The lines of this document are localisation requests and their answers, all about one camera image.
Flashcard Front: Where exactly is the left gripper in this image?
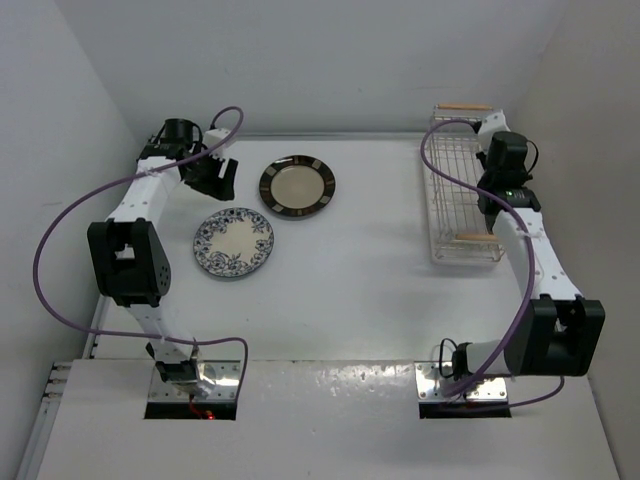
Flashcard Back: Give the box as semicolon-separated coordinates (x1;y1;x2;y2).
184;144;237;201

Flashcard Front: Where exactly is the blue floral plate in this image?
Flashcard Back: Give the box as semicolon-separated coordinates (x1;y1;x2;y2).
193;207;275;279

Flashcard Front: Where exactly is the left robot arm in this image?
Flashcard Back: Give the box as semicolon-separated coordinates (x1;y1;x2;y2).
87;118;238;398

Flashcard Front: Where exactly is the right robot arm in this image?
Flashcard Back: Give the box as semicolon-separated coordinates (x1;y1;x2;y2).
449;131;605;393

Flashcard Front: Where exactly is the black rimmed patterned plate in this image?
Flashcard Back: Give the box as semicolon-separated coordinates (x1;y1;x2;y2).
258;154;337;219

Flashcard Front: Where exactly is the white drip tray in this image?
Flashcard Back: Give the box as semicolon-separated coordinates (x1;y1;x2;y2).
423;138;503;267

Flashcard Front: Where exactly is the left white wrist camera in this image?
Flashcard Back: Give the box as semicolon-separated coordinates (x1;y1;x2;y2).
203;128;235;156

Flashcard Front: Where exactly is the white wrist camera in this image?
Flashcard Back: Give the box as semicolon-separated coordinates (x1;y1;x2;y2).
477;110;510;151
203;128;235;156

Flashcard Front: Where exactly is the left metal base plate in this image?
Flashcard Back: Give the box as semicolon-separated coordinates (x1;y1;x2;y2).
147;360;241;403

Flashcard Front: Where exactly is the metal base plate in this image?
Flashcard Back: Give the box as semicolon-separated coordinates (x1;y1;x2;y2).
147;360;241;403
414;361;508;405

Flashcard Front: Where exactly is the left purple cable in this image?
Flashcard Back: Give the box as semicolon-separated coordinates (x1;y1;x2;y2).
33;106;250;399

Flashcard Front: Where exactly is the purple cable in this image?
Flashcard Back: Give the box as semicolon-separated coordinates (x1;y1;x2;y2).
419;118;566;410
33;106;250;399

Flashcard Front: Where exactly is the white wire dish rack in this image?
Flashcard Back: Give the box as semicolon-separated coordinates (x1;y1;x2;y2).
423;104;503;267

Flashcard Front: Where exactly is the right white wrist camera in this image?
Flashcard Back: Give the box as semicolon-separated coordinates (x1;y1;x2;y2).
477;110;510;151

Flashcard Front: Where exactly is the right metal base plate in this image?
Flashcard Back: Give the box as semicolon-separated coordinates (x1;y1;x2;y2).
414;361;508;405

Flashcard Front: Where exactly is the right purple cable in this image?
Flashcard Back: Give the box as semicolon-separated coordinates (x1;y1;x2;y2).
419;118;566;410

